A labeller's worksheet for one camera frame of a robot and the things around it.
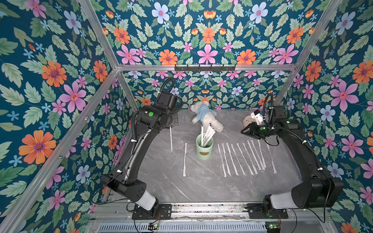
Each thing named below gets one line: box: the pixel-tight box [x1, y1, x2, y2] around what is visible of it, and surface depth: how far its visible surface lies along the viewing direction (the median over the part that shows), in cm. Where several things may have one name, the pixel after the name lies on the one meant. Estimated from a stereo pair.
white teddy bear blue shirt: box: [190, 100, 224, 133], surface depth 107 cm
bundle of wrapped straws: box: [201, 125, 216, 148], surface depth 88 cm
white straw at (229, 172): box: [221, 142, 232, 176], surface depth 95 cm
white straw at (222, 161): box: [217, 143, 227, 178], surface depth 92 cm
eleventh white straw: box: [183, 142, 188, 177], surface depth 92 cm
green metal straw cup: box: [195, 133, 214, 160], surface depth 88 cm
